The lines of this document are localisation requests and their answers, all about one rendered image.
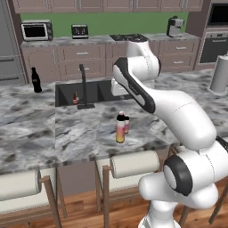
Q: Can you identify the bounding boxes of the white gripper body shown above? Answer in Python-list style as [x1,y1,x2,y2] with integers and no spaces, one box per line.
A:
[110,77,134,97]

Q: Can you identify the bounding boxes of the brown wall cupboards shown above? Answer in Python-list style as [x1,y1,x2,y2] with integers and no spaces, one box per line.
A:
[12,0,205,14]

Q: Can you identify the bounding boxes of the small red bottle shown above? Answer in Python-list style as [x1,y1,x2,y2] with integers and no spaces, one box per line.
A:
[72,91,79,106]

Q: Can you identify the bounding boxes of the silver coffee machine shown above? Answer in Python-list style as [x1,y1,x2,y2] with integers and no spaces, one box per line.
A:
[166,15,185,38]

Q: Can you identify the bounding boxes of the black hob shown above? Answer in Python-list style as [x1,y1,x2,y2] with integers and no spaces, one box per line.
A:
[109,33,149,43]

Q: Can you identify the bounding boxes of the black sink tap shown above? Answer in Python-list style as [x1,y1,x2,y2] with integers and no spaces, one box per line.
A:
[77,63,96,110]

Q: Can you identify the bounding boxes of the dark sink basin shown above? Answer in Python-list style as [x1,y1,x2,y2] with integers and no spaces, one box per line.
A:
[54,78,134,108]

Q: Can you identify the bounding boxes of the large black bottle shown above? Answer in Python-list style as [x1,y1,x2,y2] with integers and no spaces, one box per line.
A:
[30,67,43,94]

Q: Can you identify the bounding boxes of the built-in microwave oven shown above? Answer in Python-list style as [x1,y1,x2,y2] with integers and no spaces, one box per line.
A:
[207,3,228,28]

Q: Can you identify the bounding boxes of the large pink yellow bottle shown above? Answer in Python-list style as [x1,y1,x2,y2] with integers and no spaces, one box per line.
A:
[115,110,126,144]

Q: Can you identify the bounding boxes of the small pink bottle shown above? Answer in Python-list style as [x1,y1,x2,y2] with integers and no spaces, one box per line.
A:
[124,114,131,134]

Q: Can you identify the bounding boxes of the brown base cupboards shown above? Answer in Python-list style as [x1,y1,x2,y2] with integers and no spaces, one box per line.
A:
[20,38,201,85]

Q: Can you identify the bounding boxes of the white paper towel roll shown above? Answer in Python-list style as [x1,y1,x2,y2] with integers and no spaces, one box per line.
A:
[208,54,228,94]

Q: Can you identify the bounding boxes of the built-in wall oven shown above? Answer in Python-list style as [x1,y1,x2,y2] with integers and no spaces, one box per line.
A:
[198,30,228,65]

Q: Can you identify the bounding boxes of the grey fridge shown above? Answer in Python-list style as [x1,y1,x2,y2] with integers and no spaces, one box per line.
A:
[0,0,28,86]

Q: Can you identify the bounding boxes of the silver toaster oven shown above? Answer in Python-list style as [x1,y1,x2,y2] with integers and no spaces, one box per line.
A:
[20,20,54,43]

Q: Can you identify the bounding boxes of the black silver toaster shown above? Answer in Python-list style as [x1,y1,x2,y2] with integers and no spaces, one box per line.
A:
[70,23,90,40]

